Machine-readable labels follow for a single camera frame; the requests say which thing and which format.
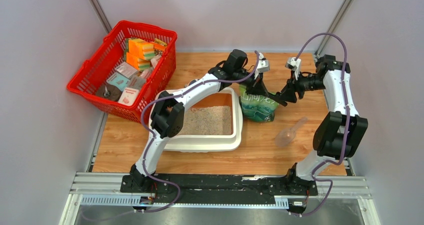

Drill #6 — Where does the brown round scrubber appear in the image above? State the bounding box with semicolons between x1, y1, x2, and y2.
95;83;122;102

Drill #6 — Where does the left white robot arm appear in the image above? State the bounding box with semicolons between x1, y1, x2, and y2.
129;49;270;193

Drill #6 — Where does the green cat litter bag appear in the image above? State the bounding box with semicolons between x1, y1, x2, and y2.
239;85;279;123

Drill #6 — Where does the orange sponge pack lower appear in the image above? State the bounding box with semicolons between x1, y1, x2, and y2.
124;52;151;72

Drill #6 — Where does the purple cable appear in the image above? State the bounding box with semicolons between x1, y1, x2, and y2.
287;32;351;217
140;50;261;214

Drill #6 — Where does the teal card package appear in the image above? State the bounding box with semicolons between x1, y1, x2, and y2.
106;72;130;92

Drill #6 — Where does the black mounting base plate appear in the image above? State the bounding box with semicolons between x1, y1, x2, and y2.
120;173;318;205

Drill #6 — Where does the orange sponge pack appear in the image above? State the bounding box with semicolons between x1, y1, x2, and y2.
124;52;151;72
126;38;156;60

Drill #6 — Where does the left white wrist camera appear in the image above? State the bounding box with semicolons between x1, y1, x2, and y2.
254;52;270;79

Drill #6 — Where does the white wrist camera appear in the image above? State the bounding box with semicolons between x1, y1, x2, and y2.
254;52;270;79
285;57;302;80

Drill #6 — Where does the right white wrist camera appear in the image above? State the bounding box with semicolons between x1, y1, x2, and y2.
285;57;302;80

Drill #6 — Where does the white orange litter box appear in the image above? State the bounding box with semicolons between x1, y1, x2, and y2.
164;87;243;153

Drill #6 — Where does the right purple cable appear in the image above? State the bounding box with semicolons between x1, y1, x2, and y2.
287;32;351;217

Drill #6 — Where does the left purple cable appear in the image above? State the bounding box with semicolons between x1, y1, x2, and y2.
140;50;261;214

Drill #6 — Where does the orange sponge pack upper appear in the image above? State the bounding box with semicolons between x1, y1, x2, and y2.
126;38;156;60

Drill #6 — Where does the aluminium frame rail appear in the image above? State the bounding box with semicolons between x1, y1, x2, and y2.
59;172;380;225

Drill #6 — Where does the white pink sponge box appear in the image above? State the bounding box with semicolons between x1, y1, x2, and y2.
118;87;140;106

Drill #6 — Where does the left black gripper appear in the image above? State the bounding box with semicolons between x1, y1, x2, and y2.
232;68;269;97

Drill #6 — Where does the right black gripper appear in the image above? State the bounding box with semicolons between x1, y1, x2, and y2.
278;69;326;103

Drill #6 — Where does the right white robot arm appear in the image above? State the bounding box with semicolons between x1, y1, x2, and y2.
272;54;368;195

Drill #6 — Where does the red plastic shopping basket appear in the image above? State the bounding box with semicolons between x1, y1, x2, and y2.
67;20;178;123

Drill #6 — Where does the clear plastic scoop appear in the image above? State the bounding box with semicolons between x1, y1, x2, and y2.
274;117;308;148

